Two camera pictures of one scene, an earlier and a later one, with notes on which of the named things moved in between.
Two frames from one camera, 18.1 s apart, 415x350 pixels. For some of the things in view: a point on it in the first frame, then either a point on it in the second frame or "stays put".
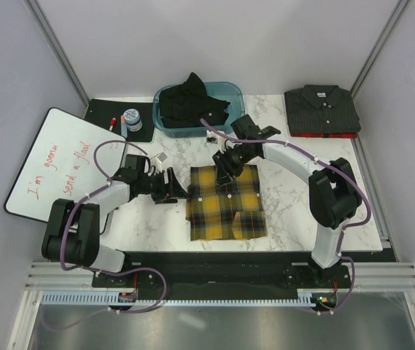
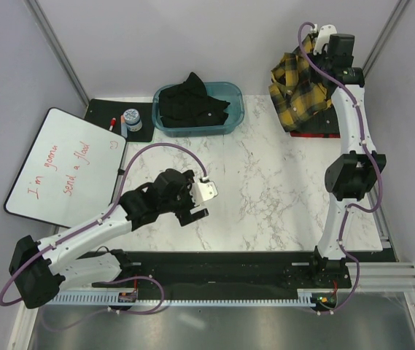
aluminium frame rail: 394,276 stays put
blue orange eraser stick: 124,130 stays put
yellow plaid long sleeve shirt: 233,211 → 298,90
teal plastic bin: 226,91 stays put
